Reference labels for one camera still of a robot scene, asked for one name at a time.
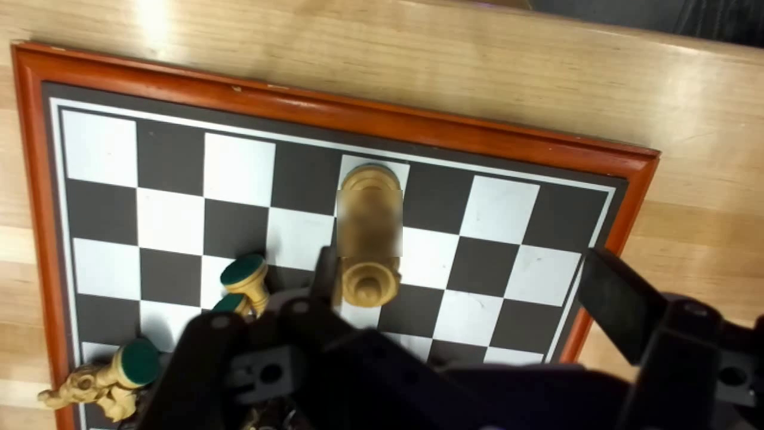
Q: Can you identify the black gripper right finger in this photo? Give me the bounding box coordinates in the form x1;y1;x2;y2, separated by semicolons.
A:
577;245;727;430

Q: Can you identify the tall light chess piece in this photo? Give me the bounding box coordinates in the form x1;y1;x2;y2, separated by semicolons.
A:
334;159;406;311

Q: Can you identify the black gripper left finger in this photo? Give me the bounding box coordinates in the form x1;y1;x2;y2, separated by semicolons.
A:
309;244;346;317

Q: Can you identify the light knight chess piece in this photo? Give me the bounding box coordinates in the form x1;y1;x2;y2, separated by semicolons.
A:
37;337;167;425

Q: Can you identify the light chess piece felt base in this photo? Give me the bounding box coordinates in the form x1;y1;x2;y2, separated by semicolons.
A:
218;251;275;317
210;292;252;323

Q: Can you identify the orange framed chessboard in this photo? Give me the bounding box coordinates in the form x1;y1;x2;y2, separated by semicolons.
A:
9;41;663;430

